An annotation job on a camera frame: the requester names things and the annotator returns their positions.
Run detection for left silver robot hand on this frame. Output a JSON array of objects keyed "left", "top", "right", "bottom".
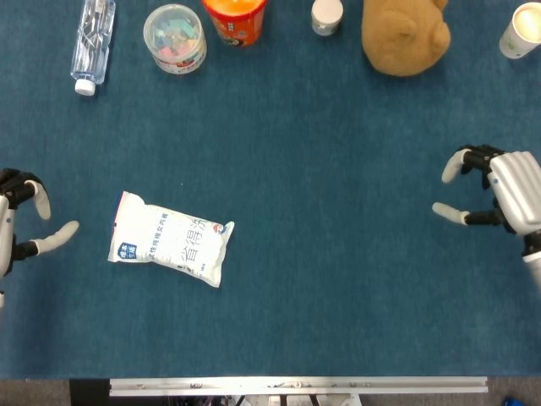
[{"left": 0, "top": 167, "right": 80, "bottom": 280}]

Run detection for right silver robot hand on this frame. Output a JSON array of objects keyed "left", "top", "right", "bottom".
[{"left": 431, "top": 144, "right": 541, "bottom": 255}]

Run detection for white printed bag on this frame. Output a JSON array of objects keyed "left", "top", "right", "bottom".
[{"left": 107, "top": 190, "right": 236, "bottom": 289}]

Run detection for white paper cup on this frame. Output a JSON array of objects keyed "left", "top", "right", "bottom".
[{"left": 498, "top": 2, "right": 541, "bottom": 61}]

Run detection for clear plastic water bottle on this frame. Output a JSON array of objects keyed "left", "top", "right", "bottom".
[{"left": 69, "top": 0, "right": 117, "bottom": 98}]

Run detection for brown plush toy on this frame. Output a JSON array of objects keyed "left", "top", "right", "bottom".
[{"left": 361, "top": 0, "right": 451, "bottom": 78}]

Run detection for blue felt table cloth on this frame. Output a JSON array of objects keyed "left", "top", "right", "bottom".
[{"left": 0, "top": 0, "right": 541, "bottom": 381}]

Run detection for clear jar of colourful clips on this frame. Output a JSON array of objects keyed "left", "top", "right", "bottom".
[{"left": 142, "top": 3, "right": 208, "bottom": 76}]

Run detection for small white-lidded jar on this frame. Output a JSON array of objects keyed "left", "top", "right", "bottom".
[{"left": 311, "top": 0, "right": 344, "bottom": 37}]

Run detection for orange instant noodle cup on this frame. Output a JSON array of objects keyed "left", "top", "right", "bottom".
[{"left": 201, "top": 0, "right": 268, "bottom": 48}]

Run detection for aluminium profile rail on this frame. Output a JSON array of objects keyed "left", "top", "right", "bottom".
[{"left": 108, "top": 376, "right": 489, "bottom": 398}]

